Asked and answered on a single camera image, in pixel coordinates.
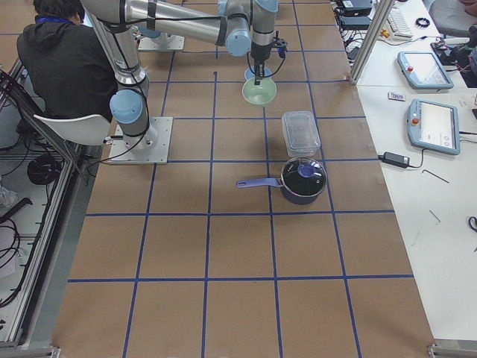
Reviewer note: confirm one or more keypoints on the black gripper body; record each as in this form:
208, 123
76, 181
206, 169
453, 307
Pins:
258, 54

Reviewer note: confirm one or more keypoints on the green bowl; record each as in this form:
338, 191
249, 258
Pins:
261, 94

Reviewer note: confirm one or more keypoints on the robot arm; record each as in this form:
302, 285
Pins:
125, 28

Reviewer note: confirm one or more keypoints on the clear plastic food container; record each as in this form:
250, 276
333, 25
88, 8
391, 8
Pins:
300, 132

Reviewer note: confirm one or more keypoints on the dark blue saucepan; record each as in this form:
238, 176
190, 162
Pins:
301, 180

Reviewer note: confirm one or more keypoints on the white keyboard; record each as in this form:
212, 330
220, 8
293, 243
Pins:
397, 26

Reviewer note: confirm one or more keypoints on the teach pendant far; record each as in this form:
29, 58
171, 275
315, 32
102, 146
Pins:
423, 71

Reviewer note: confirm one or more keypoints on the teach pendant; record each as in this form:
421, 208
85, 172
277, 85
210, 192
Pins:
433, 126
423, 71

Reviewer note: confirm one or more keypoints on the black power adapter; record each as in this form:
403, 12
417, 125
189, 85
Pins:
394, 159

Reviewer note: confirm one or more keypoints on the white chair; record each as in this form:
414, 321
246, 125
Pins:
87, 130

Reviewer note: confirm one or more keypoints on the teach pendant near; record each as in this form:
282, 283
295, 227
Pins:
433, 126

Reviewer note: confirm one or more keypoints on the person in black jacket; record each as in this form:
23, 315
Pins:
67, 65

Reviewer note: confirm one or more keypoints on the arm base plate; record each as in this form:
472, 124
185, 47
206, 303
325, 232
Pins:
163, 43
148, 149

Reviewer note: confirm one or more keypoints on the aluminium frame post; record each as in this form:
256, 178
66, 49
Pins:
379, 18

